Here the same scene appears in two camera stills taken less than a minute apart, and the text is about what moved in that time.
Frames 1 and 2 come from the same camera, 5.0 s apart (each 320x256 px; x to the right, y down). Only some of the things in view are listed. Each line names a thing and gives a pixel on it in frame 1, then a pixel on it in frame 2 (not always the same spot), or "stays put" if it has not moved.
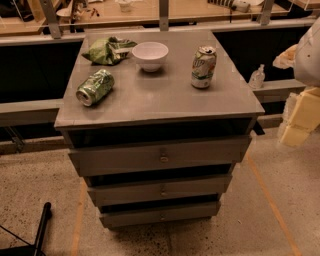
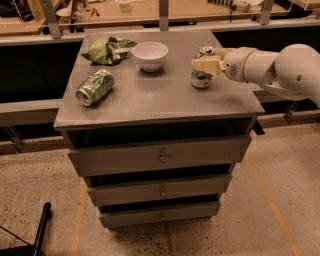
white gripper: [308, 61] → [234, 65]
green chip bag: [108, 51] stays put
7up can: [203, 67] stays put
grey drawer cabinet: [155, 122] stays put
